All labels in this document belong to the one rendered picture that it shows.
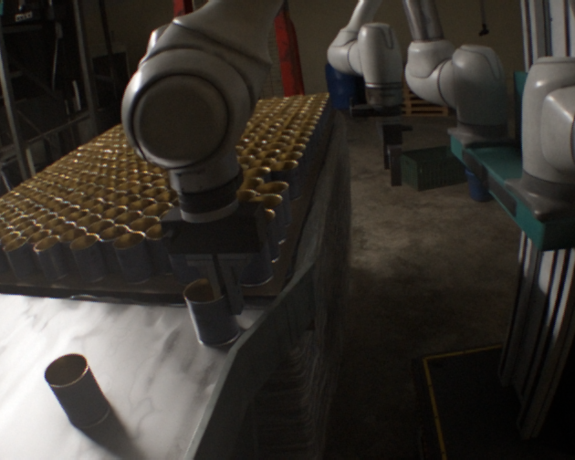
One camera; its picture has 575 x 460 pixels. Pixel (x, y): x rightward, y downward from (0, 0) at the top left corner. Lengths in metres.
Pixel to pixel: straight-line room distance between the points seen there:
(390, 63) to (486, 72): 0.29
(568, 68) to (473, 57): 0.48
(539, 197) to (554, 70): 0.23
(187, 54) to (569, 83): 0.60
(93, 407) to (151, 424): 0.08
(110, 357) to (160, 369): 0.10
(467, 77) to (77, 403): 1.11
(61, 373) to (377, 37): 0.92
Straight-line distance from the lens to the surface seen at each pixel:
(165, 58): 0.33
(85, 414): 0.59
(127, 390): 0.64
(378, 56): 1.05
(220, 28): 0.36
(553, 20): 1.18
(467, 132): 1.23
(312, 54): 9.71
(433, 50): 1.33
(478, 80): 1.19
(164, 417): 0.58
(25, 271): 1.09
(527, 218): 0.84
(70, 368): 0.62
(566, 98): 0.75
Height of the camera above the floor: 1.48
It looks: 24 degrees down
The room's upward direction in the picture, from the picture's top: 8 degrees counter-clockwise
